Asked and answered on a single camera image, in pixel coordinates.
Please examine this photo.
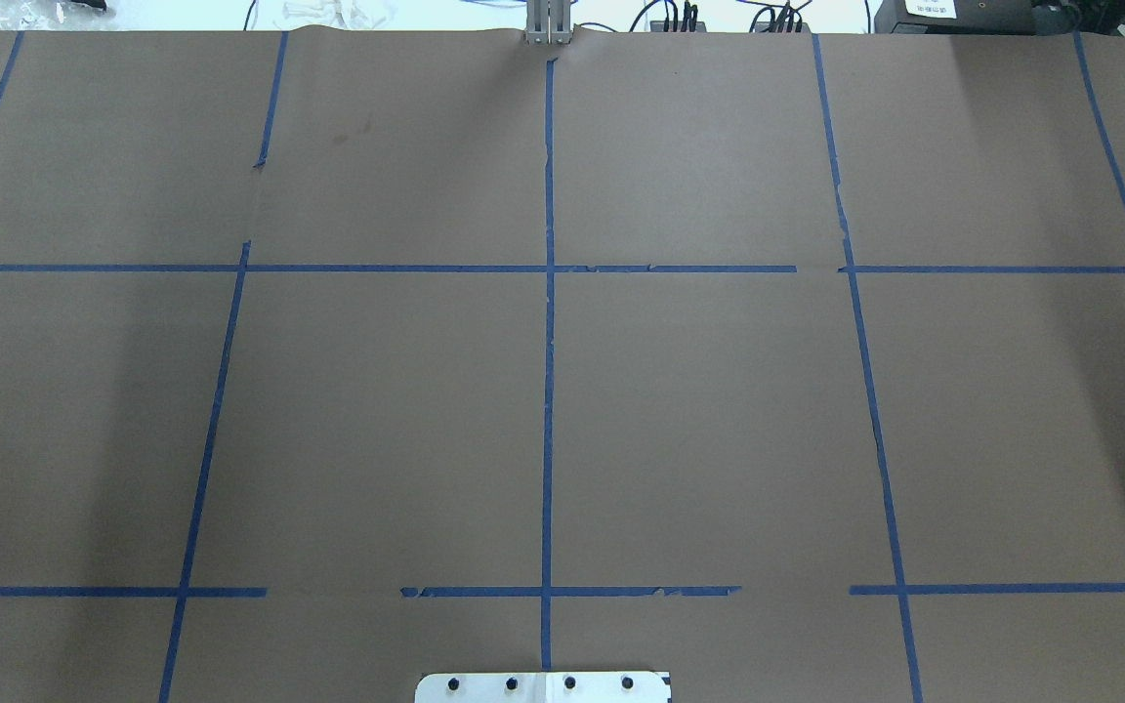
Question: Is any black monitor base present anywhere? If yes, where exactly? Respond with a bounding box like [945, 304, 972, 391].
[873, 0, 1125, 36]

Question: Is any grey aluminium frame post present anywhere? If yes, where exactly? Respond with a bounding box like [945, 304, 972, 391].
[523, 0, 574, 46]

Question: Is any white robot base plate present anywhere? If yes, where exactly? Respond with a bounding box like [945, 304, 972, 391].
[414, 672, 673, 702]

